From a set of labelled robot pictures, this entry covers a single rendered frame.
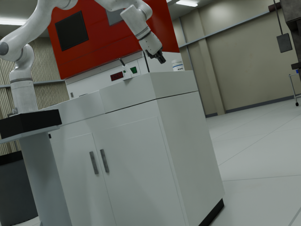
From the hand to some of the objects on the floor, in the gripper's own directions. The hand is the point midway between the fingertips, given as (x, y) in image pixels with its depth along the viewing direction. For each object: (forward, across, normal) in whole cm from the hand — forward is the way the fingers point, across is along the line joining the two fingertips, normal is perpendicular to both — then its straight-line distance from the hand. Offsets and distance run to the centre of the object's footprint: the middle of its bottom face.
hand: (161, 59), depth 178 cm
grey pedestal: (+58, -107, +53) cm, 133 cm away
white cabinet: (+92, -46, +59) cm, 118 cm away
